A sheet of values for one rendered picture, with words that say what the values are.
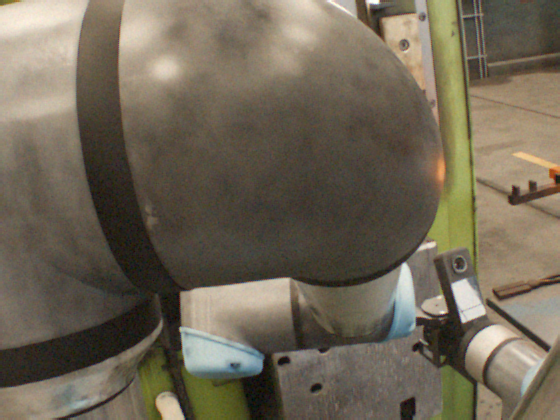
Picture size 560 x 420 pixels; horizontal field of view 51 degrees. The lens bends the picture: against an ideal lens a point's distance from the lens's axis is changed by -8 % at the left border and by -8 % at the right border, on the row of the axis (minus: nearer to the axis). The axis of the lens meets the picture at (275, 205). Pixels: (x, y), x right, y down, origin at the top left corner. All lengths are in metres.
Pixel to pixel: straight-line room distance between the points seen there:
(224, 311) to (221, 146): 0.41
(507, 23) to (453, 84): 7.31
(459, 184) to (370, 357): 0.49
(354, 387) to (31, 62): 1.20
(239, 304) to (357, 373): 0.78
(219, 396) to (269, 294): 0.92
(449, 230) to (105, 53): 1.43
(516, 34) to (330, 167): 8.72
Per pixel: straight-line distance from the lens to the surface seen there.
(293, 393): 1.28
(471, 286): 0.84
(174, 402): 1.41
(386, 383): 1.38
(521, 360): 0.75
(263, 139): 0.17
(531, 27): 9.06
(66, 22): 0.20
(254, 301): 0.57
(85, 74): 0.18
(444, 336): 0.86
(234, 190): 0.17
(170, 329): 0.77
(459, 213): 1.58
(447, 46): 1.48
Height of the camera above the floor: 1.44
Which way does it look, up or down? 19 degrees down
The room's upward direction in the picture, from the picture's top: 9 degrees counter-clockwise
